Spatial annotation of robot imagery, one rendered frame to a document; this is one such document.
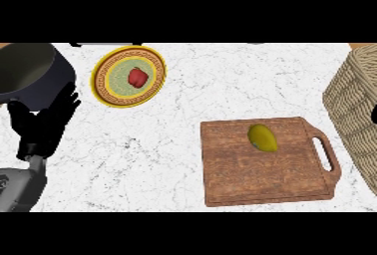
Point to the red bell pepper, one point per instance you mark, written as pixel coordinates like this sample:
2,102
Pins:
138,77

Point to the beige wicker basket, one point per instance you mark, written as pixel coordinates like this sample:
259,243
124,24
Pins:
353,113

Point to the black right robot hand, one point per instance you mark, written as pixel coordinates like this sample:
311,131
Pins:
374,114

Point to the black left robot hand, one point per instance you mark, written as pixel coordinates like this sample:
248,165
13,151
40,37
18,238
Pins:
44,126

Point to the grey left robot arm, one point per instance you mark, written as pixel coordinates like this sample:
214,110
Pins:
18,189

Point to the dark grey pot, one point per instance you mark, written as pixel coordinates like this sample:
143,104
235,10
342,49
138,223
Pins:
30,74

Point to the yellow patterned plate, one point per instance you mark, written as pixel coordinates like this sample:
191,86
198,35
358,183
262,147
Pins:
129,76

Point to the brown wooden cutting board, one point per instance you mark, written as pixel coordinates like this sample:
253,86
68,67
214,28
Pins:
265,166

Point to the yellow lemon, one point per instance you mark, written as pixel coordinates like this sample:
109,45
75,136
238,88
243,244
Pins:
262,137

